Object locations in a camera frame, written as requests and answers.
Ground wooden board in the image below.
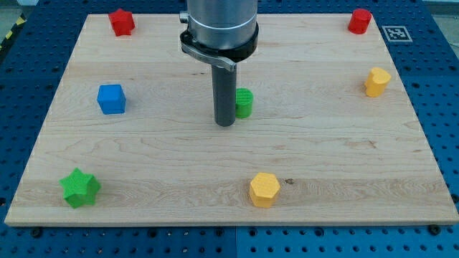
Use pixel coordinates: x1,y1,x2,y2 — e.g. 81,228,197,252
5,14,458,227

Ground green cylinder block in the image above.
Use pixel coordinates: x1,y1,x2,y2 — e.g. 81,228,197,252
236,88,254,118

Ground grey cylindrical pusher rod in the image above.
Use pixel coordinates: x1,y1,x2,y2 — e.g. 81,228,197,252
212,66,237,127

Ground yellow hexagon block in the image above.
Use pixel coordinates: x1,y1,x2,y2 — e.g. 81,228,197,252
249,172,280,209

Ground blue cube block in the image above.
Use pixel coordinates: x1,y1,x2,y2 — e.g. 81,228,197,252
97,84,126,115

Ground red star block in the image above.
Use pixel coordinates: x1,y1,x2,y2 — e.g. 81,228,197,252
108,9,136,37

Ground green star block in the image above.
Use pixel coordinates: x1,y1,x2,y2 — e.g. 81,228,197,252
59,168,101,209

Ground red cylinder block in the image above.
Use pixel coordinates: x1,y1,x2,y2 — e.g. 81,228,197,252
348,9,372,34

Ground fiducial marker tag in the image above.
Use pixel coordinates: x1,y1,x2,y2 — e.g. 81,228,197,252
382,25,412,42

